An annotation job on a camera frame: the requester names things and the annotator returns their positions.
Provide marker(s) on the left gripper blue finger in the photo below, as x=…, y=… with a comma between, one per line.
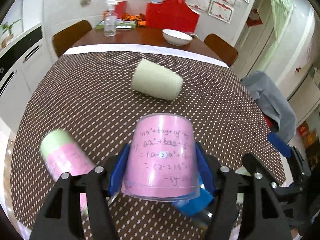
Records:
x=283, y=148

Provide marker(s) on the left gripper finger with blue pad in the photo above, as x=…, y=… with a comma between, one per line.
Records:
x=60, y=215
x=224, y=185

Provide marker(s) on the pink and green tin can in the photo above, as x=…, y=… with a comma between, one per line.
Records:
x=61, y=154

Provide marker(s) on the pink cup with math writing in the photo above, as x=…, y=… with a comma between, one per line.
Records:
x=162, y=164

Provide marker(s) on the pale cream ribbed cup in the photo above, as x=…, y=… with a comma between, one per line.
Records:
x=155, y=80

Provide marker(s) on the grey jacket on chair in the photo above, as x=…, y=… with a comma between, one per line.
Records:
x=272, y=103

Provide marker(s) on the brown wooden chair right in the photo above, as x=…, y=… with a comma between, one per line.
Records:
x=227, y=53

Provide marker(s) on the brown wooden chair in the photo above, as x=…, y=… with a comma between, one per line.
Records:
x=64, y=39
x=227, y=53

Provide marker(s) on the white ceramic bowl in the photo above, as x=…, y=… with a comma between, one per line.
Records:
x=176, y=38

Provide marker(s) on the white cabinet with black drawer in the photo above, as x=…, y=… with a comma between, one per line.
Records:
x=24, y=62

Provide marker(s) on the red gift bag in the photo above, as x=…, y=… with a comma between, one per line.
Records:
x=171, y=14

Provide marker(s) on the brown wooden chair left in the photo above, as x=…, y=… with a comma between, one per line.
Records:
x=64, y=39

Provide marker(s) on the green flat box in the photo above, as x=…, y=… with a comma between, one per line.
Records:
x=119, y=25

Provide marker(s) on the potted green plant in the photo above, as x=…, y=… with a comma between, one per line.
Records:
x=6, y=27

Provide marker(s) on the clear spray bottle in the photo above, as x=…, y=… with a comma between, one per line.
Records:
x=110, y=18

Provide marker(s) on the white scallop wall hook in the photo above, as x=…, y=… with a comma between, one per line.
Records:
x=84, y=3

